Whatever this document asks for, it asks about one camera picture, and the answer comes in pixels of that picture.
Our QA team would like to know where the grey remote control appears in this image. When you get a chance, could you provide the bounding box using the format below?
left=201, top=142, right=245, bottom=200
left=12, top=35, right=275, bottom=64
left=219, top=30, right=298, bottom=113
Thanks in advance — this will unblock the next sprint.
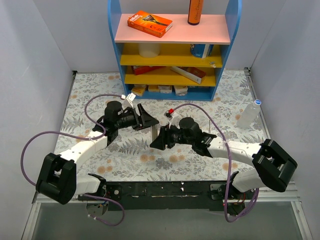
left=150, top=124, right=158, bottom=142

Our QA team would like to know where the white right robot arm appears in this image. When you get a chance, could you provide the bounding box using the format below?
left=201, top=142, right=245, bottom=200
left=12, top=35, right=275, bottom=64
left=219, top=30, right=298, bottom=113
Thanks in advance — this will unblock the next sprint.
left=150, top=117, right=298, bottom=199

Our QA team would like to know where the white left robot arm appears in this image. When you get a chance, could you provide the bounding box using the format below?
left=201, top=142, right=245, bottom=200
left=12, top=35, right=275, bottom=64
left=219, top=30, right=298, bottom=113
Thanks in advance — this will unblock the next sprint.
left=35, top=101, right=159, bottom=205

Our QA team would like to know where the yellow soap box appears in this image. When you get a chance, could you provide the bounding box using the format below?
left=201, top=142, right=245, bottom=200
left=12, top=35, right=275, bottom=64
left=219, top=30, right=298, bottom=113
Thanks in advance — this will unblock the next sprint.
left=131, top=84, right=147, bottom=97

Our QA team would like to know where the white soap box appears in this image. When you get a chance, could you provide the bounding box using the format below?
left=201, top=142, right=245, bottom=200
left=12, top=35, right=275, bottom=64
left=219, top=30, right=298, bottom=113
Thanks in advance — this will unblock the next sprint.
left=173, top=85, right=188, bottom=97

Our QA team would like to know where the red box left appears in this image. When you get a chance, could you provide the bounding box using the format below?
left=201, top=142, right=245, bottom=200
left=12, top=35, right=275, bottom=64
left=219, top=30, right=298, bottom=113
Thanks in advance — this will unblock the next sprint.
left=131, top=65, right=164, bottom=76

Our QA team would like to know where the floral tablecloth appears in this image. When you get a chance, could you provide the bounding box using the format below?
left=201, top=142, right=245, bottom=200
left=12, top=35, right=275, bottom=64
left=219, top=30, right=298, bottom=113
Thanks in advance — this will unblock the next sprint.
left=54, top=70, right=268, bottom=181

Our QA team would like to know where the red white long box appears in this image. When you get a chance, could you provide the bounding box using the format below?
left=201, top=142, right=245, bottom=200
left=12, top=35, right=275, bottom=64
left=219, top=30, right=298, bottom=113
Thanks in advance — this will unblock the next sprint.
left=170, top=66, right=207, bottom=84

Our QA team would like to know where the blue shelf unit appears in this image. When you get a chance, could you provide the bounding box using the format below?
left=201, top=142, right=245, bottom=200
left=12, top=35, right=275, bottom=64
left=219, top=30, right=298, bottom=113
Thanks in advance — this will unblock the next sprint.
left=107, top=0, right=242, bottom=101

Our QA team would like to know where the white cup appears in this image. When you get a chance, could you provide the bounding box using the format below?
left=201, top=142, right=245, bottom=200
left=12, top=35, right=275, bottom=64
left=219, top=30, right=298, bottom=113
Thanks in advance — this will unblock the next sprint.
left=138, top=43, right=161, bottom=58

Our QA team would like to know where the clear plastic water bottle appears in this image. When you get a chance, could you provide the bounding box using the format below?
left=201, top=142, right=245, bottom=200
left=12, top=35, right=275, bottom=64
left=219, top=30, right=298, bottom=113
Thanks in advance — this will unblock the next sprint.
left=236, top=99, right=262, bottom=129

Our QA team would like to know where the blue white can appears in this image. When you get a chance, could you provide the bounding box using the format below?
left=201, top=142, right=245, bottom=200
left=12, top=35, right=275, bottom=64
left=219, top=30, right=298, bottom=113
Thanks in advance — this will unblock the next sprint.
left=190, top=44, right=214, bottom=59

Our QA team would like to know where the orange razor box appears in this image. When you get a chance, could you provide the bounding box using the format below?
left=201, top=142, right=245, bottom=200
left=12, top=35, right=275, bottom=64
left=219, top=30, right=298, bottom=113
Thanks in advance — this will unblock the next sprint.
left=127, top=10, right=173, bottom=38

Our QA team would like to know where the orange bottle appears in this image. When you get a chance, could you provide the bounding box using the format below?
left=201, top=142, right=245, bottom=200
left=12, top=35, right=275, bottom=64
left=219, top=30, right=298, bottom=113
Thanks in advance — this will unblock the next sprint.
left=187, top=0, right=204, bottom=26

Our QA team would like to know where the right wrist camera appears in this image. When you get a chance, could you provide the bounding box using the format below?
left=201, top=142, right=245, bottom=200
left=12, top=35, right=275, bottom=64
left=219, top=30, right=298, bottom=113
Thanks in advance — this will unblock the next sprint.
left=164, top=108, right=181, bottom=127

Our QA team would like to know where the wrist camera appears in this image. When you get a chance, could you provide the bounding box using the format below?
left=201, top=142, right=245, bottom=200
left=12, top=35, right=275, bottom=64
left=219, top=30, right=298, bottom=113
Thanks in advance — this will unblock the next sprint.
left=164, top=108, right=181, bottom=127
left=120, top=92, right=136, bottom=109

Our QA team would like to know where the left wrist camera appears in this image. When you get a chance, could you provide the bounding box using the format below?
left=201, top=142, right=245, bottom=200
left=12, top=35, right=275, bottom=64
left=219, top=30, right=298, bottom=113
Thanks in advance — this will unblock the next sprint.
left=120, top=92, right=136, bottom=109

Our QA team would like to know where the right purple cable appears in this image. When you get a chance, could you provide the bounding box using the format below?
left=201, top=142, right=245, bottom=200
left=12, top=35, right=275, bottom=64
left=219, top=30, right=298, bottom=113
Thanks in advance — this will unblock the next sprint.
left=172, top=103, right=260, bottom=223

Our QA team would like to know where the purple cable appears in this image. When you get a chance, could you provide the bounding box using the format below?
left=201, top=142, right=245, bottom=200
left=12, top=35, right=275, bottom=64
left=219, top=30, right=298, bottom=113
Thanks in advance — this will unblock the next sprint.
left=20, top=93, right=126, bottom=227
left=172, top=103, right=260, bottom=223

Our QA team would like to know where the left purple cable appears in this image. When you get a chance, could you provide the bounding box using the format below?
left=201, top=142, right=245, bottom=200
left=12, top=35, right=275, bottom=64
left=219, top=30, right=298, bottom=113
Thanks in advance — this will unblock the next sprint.
left=20, top=93, right=126, bottom=227

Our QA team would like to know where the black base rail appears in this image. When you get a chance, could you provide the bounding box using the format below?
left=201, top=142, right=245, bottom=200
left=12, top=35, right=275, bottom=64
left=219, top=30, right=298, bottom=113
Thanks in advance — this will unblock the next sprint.
left=77, top=178, right=256, bottom=216

